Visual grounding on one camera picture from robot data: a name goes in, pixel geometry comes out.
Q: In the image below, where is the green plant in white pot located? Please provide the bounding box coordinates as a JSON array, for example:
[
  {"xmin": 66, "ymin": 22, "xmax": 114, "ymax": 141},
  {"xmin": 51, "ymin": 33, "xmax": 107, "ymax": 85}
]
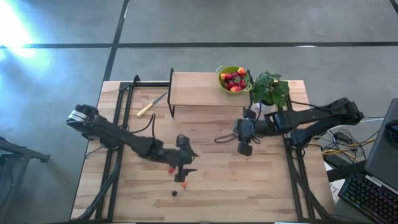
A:
[{"xmin": 251, "ymin": 70, "xmax": 290, "ymax": 114}]

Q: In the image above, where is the white printed paper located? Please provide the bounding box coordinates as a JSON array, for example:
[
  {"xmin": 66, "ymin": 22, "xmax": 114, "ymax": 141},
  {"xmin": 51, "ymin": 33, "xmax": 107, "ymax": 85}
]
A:
[{"xmin": 323, "ymin": 161, "xmax": 346, "ymax": 205}]

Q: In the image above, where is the black aluminium rail frame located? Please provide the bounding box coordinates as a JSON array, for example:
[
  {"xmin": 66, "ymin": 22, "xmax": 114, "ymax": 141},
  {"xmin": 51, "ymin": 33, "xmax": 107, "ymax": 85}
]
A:
[
  {"xmin": 76, "ymin": 74, "xmax": 139, "ymax": 222},
  {"xmin": 277, "ymin": 93, "xmax": 332, "ymax": 222}
]

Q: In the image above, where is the laptop with backlit keyboard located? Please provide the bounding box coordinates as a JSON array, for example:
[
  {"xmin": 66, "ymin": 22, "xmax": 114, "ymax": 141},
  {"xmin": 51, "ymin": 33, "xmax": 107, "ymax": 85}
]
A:
[{"xmin": 338, "ymin": 98, "xmax": 398, "ymax": 224}]

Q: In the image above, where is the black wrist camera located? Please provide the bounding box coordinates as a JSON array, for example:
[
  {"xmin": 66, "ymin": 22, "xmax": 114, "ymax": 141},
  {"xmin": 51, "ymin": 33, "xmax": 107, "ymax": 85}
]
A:
[
  {"xmin": 236, "ymin": 119, "xmax": 255, "ymax": 139},
  {"xmin": 178, "ymin": 148, "xmax": 193, "ymax": 166}
]

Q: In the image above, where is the grey metal stand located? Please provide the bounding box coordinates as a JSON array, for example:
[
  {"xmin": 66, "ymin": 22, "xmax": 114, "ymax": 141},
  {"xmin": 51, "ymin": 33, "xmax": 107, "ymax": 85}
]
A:
[{"xmin": 0, "ymin": 136, "xmax": 50, "ymax": 224}]

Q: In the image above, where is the green colander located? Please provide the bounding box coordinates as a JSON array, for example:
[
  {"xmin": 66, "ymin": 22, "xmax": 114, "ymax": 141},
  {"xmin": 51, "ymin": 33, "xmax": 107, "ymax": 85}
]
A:
[{"xmin": 216, "ymin": 65, "xmax": 253, "ymax": 93}]

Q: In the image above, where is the knife with wooden handle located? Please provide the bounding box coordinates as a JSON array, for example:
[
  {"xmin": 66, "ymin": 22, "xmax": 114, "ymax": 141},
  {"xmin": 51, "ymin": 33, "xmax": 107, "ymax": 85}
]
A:
[{"xmin": 137, "ymin": 91, "xmax": 168, "ymax": 118}]

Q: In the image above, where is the black power brick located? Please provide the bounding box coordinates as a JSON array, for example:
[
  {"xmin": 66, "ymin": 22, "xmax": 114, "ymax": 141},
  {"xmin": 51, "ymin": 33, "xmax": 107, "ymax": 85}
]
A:
[{"xmin": 323, "ymin": 154, "xmax": 346, "ymax": 169}]

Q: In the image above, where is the black frame crossbar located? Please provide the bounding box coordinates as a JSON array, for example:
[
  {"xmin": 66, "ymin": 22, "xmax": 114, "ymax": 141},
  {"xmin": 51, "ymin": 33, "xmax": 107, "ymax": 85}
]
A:
[{"xmin": 119, "ymin": 81, "xmax": 171, "ymax": 88}]

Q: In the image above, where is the yellow cable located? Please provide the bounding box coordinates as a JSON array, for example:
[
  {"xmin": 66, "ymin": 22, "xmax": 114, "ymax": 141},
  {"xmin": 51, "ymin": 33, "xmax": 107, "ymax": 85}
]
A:
[{"xmin": 322, "ymin": 138, "xmax": 377, "ymax": 156}]

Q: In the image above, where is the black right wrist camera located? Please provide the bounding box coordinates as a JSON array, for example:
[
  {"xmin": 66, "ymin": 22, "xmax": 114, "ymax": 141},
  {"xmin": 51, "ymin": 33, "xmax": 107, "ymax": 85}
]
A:
[{"xmin": 236, "ymin": 119, "xmax": 255, "ymax": 139}]

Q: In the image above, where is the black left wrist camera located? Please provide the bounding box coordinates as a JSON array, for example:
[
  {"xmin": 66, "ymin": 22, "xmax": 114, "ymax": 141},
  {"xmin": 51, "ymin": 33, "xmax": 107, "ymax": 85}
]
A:
[{"xmin": 178, "ymin": 148, "xmax": 193, "ymax": 166}]

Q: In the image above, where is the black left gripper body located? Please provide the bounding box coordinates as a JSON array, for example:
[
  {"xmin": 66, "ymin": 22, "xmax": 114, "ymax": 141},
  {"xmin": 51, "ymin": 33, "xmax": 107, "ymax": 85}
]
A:
[{"xmin": 174, "ymin": 134, "xmax": 191, "ymax": 184}]

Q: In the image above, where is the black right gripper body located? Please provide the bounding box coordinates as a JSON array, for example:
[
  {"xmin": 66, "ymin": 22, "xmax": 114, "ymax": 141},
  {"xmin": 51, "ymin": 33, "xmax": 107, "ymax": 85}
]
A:
[{"xmin": 233, "ymin": 108, "xmax": 258, "ymax": 157}]

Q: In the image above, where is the wooden shelf with black legs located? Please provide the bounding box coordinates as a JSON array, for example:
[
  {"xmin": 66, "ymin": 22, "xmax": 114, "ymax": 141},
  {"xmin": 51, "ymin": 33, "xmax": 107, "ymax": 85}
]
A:
[{"xmin": 167, "ymin": 67, "xmax": 254, "ymax": 118}]

